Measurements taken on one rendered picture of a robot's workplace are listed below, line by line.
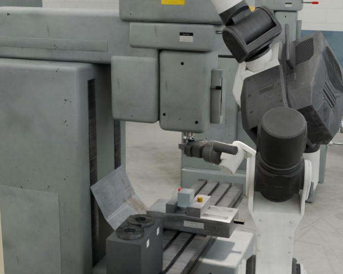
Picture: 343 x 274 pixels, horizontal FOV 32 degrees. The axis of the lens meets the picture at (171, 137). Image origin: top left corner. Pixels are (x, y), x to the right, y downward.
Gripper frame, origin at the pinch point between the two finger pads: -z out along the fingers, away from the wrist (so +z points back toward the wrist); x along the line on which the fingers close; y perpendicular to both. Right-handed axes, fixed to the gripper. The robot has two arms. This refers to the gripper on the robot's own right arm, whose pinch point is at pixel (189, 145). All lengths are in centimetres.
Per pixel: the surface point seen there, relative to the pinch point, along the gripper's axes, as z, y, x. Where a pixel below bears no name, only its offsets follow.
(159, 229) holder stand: 23.9, 16.7, 40.5
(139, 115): -9.9, -13.8, 17.9
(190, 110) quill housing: 7.5, -17.0, 7.6
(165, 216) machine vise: -1.3, 27.3, 11.9
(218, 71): 11.9, -31.1, -3.2
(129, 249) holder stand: 28, 17, 58
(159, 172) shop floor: -252, 121, -233
